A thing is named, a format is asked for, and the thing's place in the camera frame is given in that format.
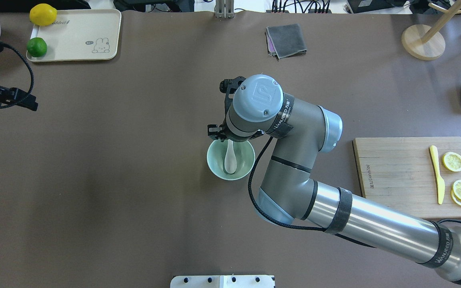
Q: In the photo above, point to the light green bowl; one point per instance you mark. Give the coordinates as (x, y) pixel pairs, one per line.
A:
(244, 153)

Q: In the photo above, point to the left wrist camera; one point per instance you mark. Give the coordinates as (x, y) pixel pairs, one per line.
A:
(17, 97)

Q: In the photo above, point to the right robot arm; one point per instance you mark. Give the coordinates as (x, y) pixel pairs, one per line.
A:
(257, 105)

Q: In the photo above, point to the lemon slice lower bottom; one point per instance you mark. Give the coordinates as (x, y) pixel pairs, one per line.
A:
(455, 198)

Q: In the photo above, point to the yellow lemon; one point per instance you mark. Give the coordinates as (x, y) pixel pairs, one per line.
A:
(43, 14)

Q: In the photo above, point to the white ceramic spoon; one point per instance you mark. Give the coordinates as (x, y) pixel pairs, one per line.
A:
(230, 160)

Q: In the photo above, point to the lemon slice upper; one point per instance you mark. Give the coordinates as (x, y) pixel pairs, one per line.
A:
(452, 161)

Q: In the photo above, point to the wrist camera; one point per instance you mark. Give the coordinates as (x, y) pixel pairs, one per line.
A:
(17, 97)
(229, 87)

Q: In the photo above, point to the green lime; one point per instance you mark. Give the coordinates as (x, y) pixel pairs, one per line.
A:
(37, 47)

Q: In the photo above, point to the beige rabbit tray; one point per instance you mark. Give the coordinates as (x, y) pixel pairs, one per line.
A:
(80, 35)

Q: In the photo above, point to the bamboo cutting board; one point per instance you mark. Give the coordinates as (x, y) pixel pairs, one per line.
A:
(398, 172)

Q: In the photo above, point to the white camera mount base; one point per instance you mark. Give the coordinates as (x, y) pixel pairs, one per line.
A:
(224, 281)

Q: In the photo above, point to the yellow plastic knife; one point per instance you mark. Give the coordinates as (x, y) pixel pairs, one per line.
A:
(441, 186)

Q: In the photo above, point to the wooden mug tree stand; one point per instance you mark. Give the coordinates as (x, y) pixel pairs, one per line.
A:
(424, 42)

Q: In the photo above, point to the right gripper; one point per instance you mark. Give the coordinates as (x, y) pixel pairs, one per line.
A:
(215, 130)

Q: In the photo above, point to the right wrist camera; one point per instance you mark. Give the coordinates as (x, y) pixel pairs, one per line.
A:
(229, 87)

